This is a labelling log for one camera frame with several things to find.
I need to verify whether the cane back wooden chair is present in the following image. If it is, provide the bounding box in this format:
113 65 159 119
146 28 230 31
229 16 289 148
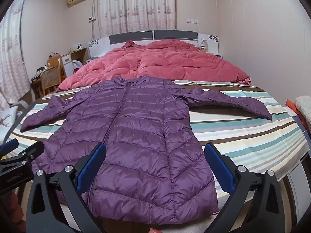
40 65 62 96

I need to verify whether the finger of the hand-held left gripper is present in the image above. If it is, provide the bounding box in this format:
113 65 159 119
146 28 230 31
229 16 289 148
0 141 45 165
0 139 19 154

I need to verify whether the patterned side curtain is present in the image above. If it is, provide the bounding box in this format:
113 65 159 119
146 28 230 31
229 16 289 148
0 0 31 112

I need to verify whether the white drawer unit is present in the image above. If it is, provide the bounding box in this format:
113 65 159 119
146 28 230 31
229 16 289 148
62 53 74 76

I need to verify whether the dark wooden desk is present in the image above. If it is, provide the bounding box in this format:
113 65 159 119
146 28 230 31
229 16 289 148
30 65 49 95

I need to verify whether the air conditioner cable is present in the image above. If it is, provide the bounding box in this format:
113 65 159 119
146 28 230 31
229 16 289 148
90 0 97 42

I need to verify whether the white leaf print headboard panel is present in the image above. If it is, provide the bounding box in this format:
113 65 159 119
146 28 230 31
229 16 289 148
197 33 219 53
88 39 111 59

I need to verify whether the white plastic bag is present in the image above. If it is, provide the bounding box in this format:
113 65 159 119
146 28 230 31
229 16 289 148
72 59 83 74

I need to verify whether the white quilted cloth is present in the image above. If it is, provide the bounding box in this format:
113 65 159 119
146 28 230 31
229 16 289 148
295 95 311 129

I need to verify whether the wooden side cabinet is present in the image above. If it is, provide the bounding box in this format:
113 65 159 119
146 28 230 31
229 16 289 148
68 47 87 65

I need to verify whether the orange cloth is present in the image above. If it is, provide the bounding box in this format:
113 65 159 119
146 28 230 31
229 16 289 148
285 99 307 127

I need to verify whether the striped bed sheet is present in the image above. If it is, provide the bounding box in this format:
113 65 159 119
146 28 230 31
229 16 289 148
5 80 307 221

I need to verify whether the purple down jacket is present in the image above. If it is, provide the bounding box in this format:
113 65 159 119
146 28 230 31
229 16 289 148
21 76 273 225

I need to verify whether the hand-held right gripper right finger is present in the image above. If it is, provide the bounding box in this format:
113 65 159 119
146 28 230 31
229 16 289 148
204 143 285 233

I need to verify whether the grey and white headboard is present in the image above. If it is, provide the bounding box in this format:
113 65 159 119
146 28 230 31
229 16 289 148
109 30 198 51

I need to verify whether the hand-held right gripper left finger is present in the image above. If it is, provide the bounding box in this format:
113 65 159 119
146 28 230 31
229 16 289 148
26 142 107 233

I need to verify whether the deer print pillow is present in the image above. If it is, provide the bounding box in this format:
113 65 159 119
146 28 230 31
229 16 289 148
0 104 20 143

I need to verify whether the red quilt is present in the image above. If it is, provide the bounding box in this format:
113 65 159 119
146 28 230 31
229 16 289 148
57 39 252 93

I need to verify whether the patterned window curtain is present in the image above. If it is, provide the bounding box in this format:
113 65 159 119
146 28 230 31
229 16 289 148
98 0 176 39

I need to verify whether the grey padded armrest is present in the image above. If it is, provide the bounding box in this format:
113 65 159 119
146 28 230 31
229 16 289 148
10 100 29 108

